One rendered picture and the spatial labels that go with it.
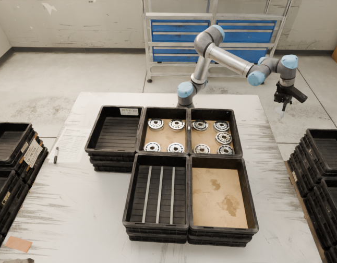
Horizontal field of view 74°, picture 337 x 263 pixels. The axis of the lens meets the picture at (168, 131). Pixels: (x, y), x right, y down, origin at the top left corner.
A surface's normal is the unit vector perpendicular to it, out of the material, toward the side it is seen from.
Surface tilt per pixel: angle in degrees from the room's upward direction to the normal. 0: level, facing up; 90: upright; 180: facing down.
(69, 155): 0
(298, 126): 0
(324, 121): 0
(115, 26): 90
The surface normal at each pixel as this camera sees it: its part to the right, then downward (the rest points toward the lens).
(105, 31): -0.04, 0.73
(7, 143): 0.00, -0.69
